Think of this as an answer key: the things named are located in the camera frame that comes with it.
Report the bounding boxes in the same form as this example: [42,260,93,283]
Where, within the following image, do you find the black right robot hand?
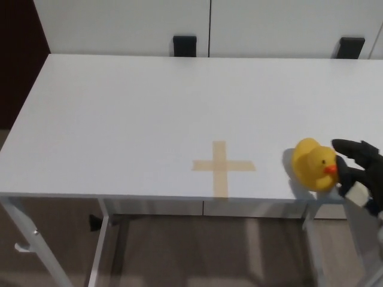
[331,138,383,217]

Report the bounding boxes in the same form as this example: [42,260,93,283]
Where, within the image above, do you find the yellow rubber duck toy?
[292,138,340,193]

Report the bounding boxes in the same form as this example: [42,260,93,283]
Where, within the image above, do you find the white metal desk leg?
[86,197,113,287]
[0,196,73,287]
[302,203,329,287]
[342,200,383,287]

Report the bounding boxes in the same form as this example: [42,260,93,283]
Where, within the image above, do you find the white desk side hook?
[14,242,37,254]

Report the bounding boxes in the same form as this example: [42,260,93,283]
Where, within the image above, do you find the white cabinet door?
[31,0,211,57]
[208,0,378,60]

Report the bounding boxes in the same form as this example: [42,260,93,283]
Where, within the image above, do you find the small black floor object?
[88,214,103,232]

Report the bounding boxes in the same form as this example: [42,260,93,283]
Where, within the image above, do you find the black cabinet handle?
[172,35,197,57]
[338,36,366,60]

